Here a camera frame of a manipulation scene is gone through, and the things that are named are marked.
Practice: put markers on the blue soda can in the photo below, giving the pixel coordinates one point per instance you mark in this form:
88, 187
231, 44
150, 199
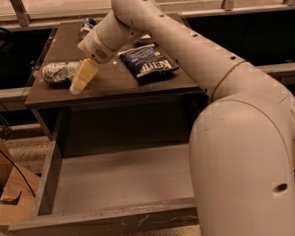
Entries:
87, 25

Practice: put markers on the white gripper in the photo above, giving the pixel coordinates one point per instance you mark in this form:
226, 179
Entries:
91, 48

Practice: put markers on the blue Kettle chip bag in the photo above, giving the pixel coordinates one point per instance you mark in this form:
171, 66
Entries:
147, 63

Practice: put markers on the metal window railing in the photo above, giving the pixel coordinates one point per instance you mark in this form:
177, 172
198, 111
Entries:
30, 12

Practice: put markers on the open grey top drawer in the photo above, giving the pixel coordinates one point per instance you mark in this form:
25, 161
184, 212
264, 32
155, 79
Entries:
116, 171

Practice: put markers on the grey cabinet with glossy top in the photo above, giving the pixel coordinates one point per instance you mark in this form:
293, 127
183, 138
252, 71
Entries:
114, 86

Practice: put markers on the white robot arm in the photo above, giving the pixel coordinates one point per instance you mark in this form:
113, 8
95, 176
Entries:
240, 145

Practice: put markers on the brown cardboard box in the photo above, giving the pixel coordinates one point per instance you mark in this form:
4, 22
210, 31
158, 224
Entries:
18, 188

